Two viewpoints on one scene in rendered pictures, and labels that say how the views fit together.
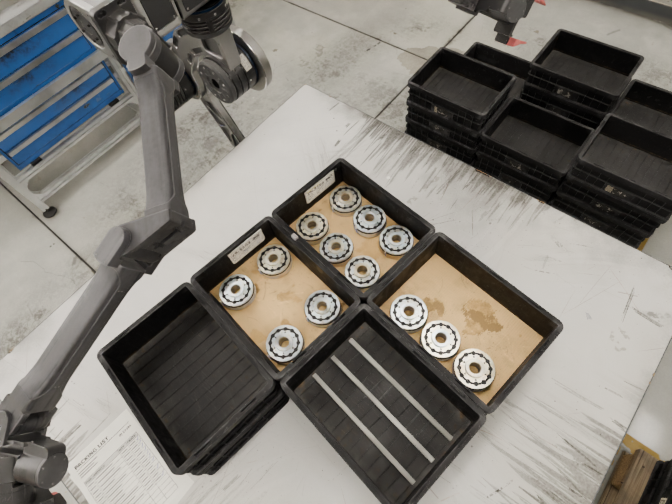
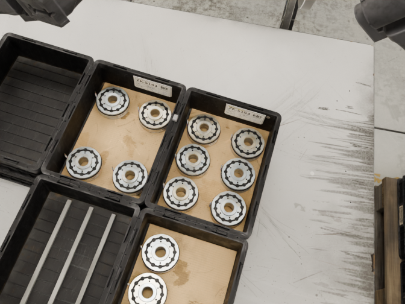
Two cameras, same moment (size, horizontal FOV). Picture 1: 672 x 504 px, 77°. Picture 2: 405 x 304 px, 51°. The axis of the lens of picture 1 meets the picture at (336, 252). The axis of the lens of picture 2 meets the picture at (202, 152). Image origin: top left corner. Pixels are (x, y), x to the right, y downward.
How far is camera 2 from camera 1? 0.45 m
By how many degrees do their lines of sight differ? 19
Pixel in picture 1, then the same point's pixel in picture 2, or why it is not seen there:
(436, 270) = (219, 260)
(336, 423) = (37, 239)
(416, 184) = (320, 203)
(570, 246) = not seen: outside the picture
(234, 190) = (221, 49)
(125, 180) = not seen: outside the picture
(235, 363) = not seen: hidden behind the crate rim
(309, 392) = (54, 204)
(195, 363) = (41, 105)
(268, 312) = (108, 136)
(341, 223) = (223, 152)
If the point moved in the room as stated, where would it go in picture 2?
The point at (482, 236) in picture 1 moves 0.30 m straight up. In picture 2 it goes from (296, 293) to (330, 280)
